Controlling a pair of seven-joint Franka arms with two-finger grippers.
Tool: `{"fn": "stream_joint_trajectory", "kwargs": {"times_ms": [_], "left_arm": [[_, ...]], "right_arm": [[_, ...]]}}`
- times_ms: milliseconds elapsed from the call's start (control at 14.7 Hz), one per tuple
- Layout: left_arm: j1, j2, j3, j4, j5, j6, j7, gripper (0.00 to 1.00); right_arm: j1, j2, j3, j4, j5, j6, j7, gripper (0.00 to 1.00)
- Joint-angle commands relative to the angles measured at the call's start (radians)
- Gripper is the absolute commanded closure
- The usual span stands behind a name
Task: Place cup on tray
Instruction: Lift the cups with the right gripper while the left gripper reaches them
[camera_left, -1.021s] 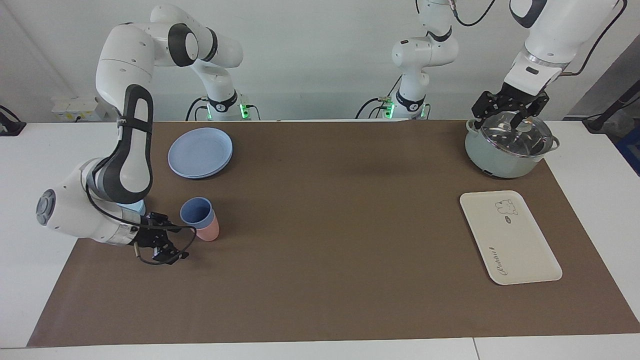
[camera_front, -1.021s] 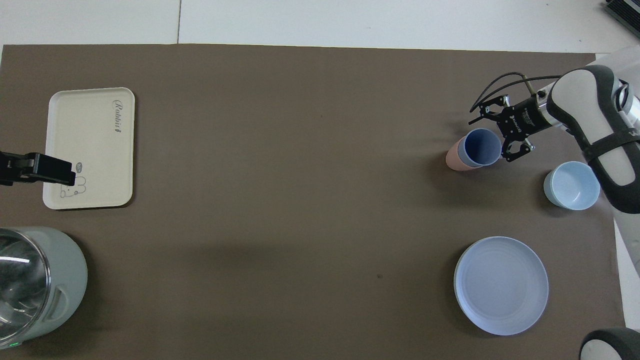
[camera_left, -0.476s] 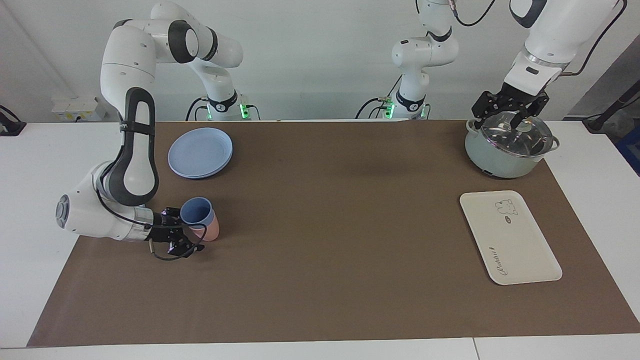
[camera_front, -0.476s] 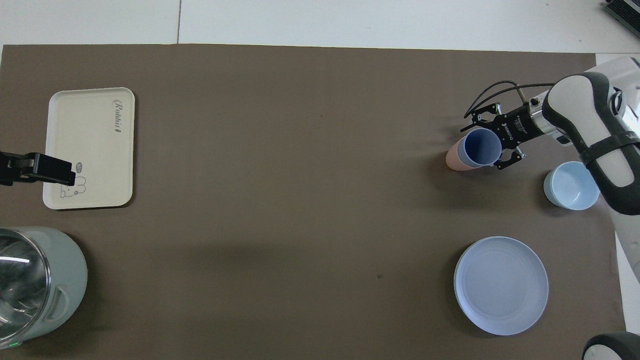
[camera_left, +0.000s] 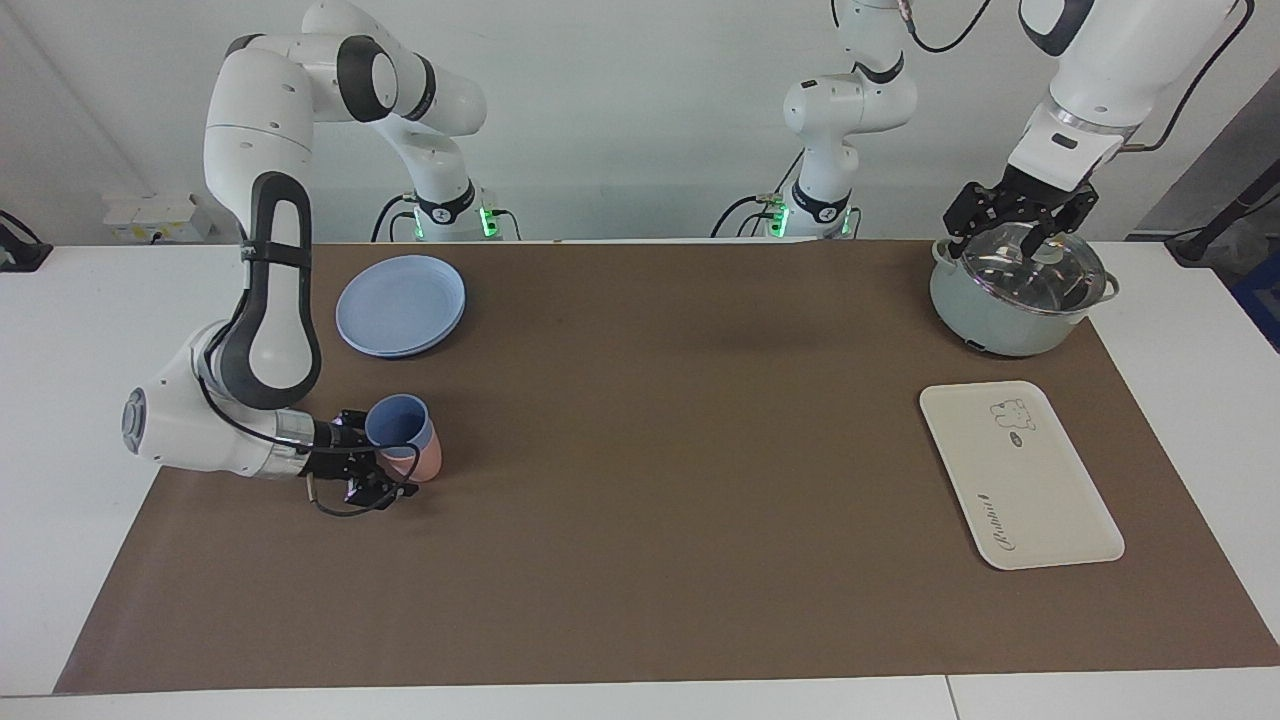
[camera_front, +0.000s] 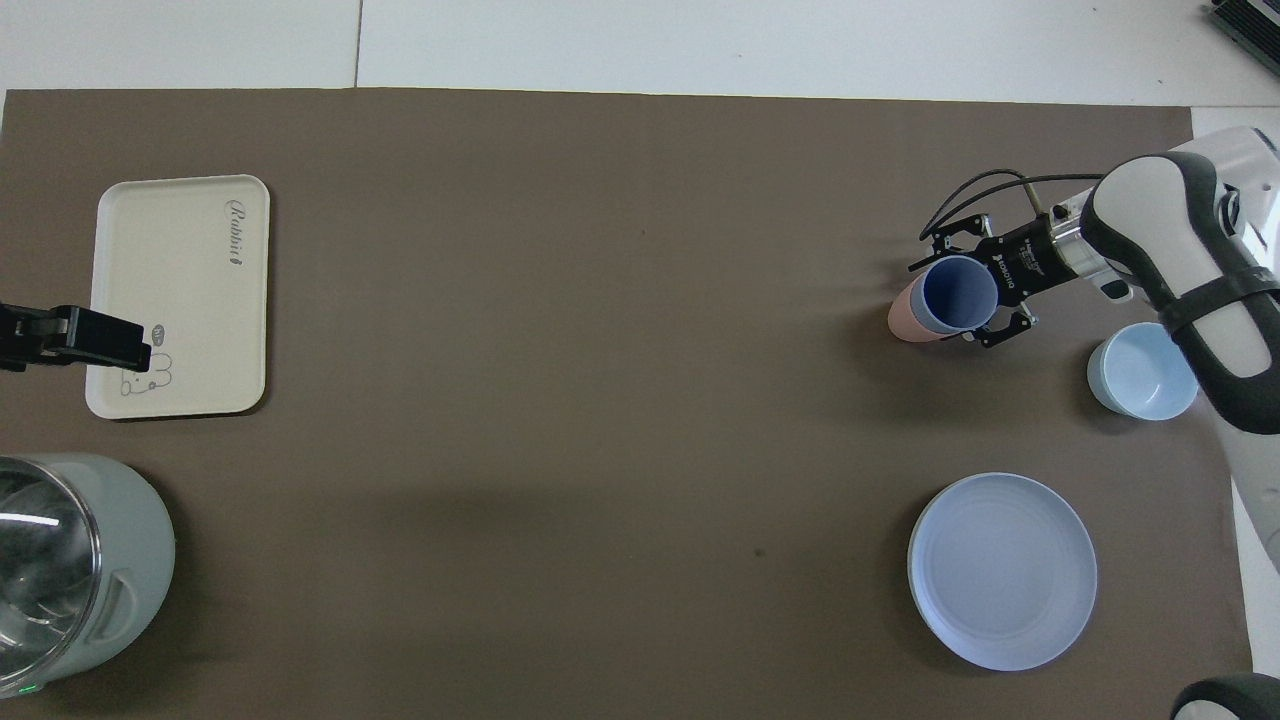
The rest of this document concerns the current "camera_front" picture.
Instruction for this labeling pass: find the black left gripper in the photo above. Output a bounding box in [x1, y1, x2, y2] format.
[0, 304, 153, 374]

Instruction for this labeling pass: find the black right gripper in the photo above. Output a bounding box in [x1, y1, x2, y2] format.
[908, 213, 1079, 351]

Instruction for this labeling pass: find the blue ribbed cup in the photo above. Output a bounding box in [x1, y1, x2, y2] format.
[918, 255, 1001, 337]

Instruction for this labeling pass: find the pink ribbed cup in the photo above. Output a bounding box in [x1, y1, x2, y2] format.
[887, 275, 963, 347]

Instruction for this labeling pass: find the cream rabbit print tray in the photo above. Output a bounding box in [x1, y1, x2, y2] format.
[85, 174, 272, 421]

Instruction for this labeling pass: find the light blue bowl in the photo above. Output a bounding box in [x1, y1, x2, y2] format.
[1087, 322, 1199, 422]

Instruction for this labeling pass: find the pale green cooking pot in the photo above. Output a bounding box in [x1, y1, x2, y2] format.
[0, 453, 177, 699]

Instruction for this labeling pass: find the glass pot lid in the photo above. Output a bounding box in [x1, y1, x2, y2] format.
[0, 458, 104, 683]

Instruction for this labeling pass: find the blue round plate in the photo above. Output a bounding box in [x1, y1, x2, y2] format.
[907, 472, 1099, 672]

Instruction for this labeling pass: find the grey ribbed device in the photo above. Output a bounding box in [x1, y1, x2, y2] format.
[1205, 0, 1280, 56]

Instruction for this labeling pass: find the brown table mat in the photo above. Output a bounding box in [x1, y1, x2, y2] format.
[0, 88, 1257, 720]

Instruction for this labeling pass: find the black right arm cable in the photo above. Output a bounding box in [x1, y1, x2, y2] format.
[920, 168, 1109, 243]

